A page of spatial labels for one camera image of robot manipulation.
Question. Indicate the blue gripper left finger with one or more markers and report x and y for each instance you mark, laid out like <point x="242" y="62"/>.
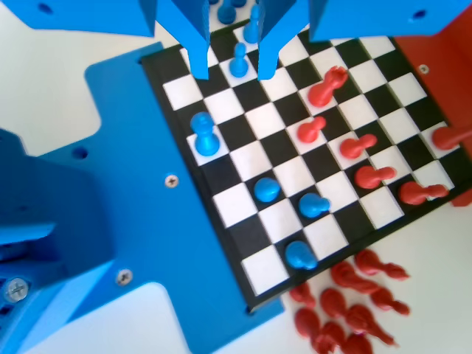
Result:
<point x="191" y="29"/>

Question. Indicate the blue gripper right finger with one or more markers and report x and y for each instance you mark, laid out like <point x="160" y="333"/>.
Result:
<point x="271" y="37"/>

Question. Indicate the blue SO-100 robot arm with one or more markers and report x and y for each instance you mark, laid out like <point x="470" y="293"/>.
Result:
<point x="44" y="191"/>

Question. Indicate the blue chess pawn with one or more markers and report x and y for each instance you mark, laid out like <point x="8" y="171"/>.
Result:
<point x="237" y="64"/>
<point x="299" y="255"/>
<point x="267" y="190"/>
<point x="312" y="205"/>
<point x="250" y="31"/>

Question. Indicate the red chess pawn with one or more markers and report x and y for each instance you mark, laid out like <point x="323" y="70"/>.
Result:
<point x="333" y="303"/>
<point x="387" y="300"/>
<point x="411" y="192"/>
<point x="330" y="338"/>
<point x="308" y="132"/>
<point x="350" y="147"/>
<point x="302" y="295"/>
<point x="367" y="177"/>

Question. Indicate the black white chessboard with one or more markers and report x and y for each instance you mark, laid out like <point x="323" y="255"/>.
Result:
<point x="291" y="173"/>

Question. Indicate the blue printed base plate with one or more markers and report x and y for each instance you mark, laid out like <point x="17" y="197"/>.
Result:
<point x="147" y="147"/>

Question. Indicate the red printed base plate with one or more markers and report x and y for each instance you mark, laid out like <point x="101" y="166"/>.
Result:
<point x="442" y="92"/>

